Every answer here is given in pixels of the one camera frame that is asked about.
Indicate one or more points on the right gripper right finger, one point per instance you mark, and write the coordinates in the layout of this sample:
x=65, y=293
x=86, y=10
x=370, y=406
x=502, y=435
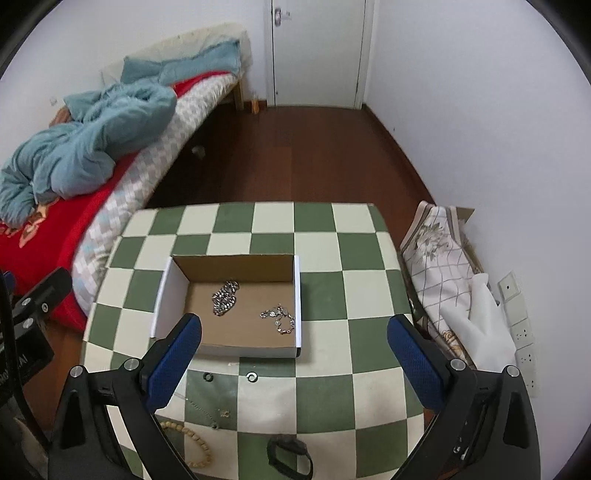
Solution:
x=484, y=426

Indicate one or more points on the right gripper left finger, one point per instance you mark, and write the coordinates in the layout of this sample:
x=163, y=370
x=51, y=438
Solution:
x=83, y=442

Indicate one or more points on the black smart wristband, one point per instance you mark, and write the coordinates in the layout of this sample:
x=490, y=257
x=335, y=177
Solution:
x=283, y=452

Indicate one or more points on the white fabric sheet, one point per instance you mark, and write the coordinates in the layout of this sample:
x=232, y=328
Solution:
x=483, y=331

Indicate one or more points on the bed with red sheet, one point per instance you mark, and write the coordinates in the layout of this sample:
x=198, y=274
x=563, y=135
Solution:
x=50, y=237

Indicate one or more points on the green white checkered tablecloth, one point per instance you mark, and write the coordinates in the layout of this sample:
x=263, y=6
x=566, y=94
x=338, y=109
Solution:
x=345, y=396

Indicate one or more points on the floral patterned cloth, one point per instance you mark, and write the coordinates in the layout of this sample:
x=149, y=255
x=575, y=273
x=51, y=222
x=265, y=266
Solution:
x=438, y=272

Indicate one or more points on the white cardboard box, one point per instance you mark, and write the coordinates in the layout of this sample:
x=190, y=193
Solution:
x=249, y=305

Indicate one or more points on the blue crumpled blanket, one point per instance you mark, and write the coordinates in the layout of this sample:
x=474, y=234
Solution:
x=78, y=156

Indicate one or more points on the checkered grey bed cover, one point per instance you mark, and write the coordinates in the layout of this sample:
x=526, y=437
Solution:
x=137, y=184

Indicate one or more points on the white door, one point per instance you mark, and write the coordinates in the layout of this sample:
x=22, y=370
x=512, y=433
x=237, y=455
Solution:
x=318, y=52

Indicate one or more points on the white wall power strip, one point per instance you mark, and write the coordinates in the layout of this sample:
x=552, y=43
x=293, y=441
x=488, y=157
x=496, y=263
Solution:
x=521, y=330

